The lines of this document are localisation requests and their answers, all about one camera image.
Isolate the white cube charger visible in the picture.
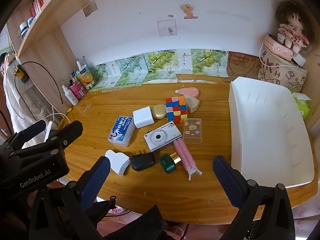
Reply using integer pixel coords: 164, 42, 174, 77
133, 106, 155, 128

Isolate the white cable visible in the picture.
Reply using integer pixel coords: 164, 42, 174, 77
259, 33, 301, 68

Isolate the beige lettered storage bag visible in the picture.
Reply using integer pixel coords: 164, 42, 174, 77
258, 47, 308, 93

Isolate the pink cylinder can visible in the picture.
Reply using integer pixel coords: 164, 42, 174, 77
68, 81, 87, 100

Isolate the brown cardboard panel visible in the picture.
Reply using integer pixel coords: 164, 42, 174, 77
222, 51, 261, 82

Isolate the pink oval packet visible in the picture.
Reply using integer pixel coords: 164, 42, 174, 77
175, 87, 200, 98

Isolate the green perfume bottle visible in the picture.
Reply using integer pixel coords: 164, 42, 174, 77
158, 152, 181, 173

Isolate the brown-haired rag doll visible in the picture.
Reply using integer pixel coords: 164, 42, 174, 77
275, 1, 314, 54

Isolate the white compact camera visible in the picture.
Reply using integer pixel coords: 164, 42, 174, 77
144, 121, 182, 152

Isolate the wooden shelf unit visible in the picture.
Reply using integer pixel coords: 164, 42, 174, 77
7, 0, 76, 113

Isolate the blue dental floss box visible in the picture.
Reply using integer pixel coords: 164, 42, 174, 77
108, 116, 135, 147

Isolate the white plastic bin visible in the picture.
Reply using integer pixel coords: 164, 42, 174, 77
228, 77, 315, 188

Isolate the beige house-shaped box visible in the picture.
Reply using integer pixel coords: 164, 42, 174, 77
184, 94, 200, 113

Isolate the multicolour puzzle cube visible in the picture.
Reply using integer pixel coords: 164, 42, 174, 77
165, 95, 188, 124

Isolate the clear cartoon phone case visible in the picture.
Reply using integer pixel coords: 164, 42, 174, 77
183, 118, 202, 144

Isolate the orange juice carton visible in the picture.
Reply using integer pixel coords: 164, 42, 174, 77
76, 65, 95, 90

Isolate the white spray bottle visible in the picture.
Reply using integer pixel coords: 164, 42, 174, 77
62, 85, 79, 106

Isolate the grape print cardboard sheet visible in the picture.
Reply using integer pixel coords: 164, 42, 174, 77
90, 49, 229, 91

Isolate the white curved plastic piece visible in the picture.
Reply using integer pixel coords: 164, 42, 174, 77
105, 150, 130, 177

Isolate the gold round compact case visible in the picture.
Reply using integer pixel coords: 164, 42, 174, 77
152, 104, 167, 119

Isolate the pink hair roller pack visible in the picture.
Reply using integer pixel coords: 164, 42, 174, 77
173, 138, 202, 181

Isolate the black power adapter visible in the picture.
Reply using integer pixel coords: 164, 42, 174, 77
130, 152, 155, 171

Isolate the black cable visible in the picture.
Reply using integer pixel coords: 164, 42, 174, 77
14, 61, 65, 120

